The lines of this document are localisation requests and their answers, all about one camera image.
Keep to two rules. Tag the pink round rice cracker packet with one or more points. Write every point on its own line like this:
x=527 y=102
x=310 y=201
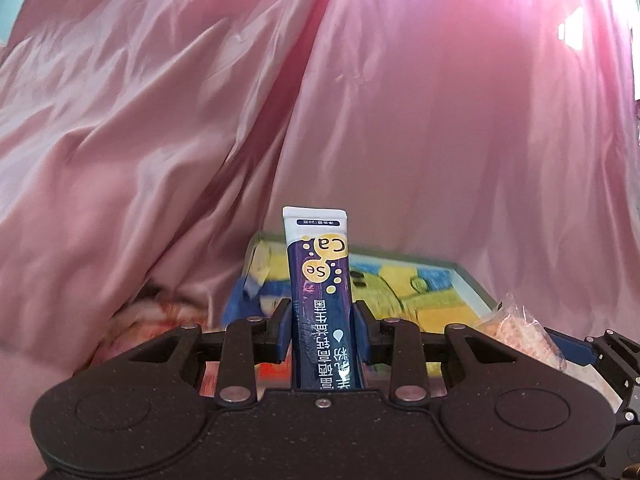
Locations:
x=520 y=335

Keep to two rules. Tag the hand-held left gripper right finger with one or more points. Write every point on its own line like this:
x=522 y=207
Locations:
x=361 y=335

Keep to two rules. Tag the pink duvet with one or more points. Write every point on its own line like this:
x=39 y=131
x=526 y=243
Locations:
x=125 y=160

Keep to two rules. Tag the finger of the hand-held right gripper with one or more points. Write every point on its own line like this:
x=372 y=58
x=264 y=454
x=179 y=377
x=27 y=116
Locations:
x=577 y=352

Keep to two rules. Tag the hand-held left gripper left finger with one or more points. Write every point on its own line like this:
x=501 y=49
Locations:
x=282 y=335

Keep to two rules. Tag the grey box with cartoon lining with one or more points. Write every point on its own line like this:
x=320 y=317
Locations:
x=425 y=295

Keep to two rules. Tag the dark blue stick packet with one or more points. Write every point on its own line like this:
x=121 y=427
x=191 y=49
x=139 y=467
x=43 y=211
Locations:
x=320 y=310

